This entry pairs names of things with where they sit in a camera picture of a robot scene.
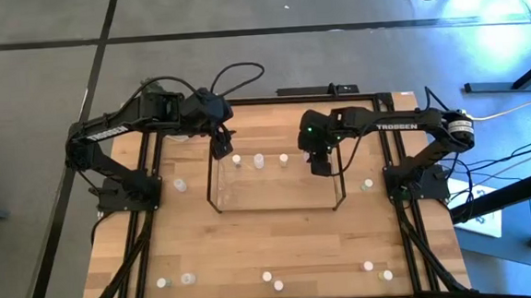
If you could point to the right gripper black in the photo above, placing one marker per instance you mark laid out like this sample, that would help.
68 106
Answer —
322 164

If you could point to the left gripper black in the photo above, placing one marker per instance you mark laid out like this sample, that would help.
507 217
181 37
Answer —
222 147

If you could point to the yellow medicine bottle white cap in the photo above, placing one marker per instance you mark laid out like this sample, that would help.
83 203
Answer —
386 275
267 276
283 159

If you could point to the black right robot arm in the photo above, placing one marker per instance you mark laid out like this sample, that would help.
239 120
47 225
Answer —
398 122

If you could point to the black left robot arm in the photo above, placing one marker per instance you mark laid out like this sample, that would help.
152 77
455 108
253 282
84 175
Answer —
107 131

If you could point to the black mounting bar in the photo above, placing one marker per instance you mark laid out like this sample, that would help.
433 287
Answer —
303 91

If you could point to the white paper sheet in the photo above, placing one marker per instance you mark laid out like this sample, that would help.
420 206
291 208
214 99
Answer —
492 227

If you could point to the black metal furniture beam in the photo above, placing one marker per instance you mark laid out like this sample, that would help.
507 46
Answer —
488 87
504 196

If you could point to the black frame wooden shelf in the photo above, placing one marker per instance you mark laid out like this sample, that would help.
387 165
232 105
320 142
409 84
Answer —
277 190

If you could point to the black aluminium table frame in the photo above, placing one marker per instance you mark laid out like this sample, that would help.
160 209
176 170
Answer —
262 101

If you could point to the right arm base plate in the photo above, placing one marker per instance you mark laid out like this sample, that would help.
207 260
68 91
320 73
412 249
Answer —
434 189

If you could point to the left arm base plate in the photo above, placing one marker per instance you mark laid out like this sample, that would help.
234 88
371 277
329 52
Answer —
107 200

